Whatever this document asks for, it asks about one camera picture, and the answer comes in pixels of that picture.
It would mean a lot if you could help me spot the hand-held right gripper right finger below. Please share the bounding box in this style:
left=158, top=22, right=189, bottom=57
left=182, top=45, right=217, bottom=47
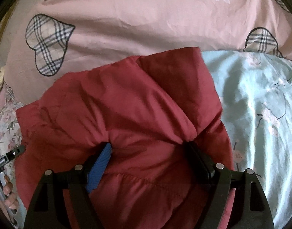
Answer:
left=184, top=142, right=275, bottom=229

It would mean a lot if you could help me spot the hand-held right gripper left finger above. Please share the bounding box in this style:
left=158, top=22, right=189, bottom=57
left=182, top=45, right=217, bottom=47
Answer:
left=23, top=142, right=112, bottom=229

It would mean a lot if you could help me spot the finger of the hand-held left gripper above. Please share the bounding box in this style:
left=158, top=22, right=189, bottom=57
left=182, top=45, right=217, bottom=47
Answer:
left=6, top=145, right=26, bottom=158

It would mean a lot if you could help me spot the red quilted puffer jacket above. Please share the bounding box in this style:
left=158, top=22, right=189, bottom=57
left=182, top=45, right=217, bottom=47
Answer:
left=16, top=46, right=234, bottom=229

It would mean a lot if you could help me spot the person's left hand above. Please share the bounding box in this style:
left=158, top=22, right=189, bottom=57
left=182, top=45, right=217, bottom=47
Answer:
left=0, top=175, right=19, bottom=216

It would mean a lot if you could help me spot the white floral cloth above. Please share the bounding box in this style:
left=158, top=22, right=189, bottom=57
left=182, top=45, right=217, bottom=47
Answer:
left=0, top=82, right=26, bottom=165

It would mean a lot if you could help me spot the light blue floral bed sheet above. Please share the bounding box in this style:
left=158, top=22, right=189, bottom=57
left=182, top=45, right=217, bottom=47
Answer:
left=200, top=51, right=292, bottom=229

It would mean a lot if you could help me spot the pink quilt with plaid hearts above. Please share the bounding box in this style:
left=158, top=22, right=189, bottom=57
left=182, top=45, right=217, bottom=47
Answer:
left=0, top=0, right=292, bottom=115

